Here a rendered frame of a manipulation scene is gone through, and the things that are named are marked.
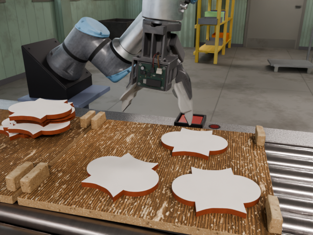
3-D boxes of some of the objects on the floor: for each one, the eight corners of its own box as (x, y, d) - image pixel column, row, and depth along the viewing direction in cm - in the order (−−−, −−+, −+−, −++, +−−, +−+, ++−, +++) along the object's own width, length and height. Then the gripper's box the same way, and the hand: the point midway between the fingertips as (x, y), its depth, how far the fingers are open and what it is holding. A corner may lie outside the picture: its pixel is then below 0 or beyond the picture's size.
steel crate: (94, 55, 683) (91, 21, 655) (114, 47, 776) (113, 18, 748) (129, 57, 657) (128, 22, 629) (146, 49, 750) (146, 18, 722)
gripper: (100, 16, 53) (99, 119, 61) (212, 31, 48) (194, 141, 56) (120, 14, 60) (117, 106, 68) (218, 26, 55) (202, 123, 63)
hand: (156, 117), depth 65 cm, fingers open, 14 cm apart
